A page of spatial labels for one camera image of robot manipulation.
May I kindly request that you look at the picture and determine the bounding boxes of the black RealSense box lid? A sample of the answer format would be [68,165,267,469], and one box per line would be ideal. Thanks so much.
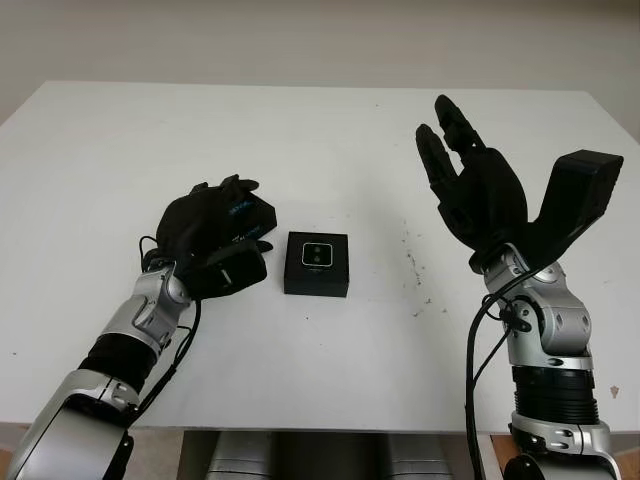
[219,193,278,247]

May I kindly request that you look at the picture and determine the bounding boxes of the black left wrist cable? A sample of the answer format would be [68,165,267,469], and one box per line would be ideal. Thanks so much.
[136,234,202,417]

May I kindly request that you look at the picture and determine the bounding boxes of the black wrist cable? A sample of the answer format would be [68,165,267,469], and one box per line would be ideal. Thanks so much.
[136,234,202,417]
[464,268,542,480]

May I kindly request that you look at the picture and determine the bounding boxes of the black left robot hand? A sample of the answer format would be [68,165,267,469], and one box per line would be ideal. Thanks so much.
[154,174,274,274]

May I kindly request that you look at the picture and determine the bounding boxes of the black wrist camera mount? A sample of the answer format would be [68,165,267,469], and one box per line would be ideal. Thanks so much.
[186,247,268,302]
[518,148,625,275]

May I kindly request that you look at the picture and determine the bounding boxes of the silver robot left thigh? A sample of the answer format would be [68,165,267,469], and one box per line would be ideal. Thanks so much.
[206,433,274,480]

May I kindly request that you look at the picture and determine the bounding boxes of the small silver depth camera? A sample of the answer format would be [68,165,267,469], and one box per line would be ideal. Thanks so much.
[301,241,334,268]

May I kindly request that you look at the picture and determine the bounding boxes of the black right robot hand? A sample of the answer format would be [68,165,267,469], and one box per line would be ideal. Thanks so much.
[415,94,531,275]

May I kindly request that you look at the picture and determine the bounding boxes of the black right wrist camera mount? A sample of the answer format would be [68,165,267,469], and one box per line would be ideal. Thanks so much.
[518,148,625,275]

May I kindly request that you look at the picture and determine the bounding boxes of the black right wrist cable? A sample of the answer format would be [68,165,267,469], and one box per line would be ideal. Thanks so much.
[464,268,542,480]

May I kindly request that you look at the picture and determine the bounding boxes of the silver robot thigh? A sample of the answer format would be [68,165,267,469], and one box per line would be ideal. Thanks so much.
[206,433,274,480]
[385,433,452,480]

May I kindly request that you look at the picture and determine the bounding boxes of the silver robot right thigh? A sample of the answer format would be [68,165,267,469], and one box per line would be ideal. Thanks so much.
[385,433,452,480]

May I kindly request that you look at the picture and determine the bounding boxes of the black camera box base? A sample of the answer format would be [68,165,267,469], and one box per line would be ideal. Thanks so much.
[283,230,350,300]

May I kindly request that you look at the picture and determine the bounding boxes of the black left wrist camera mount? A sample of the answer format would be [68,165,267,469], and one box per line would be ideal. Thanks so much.
[186,247,268,302]

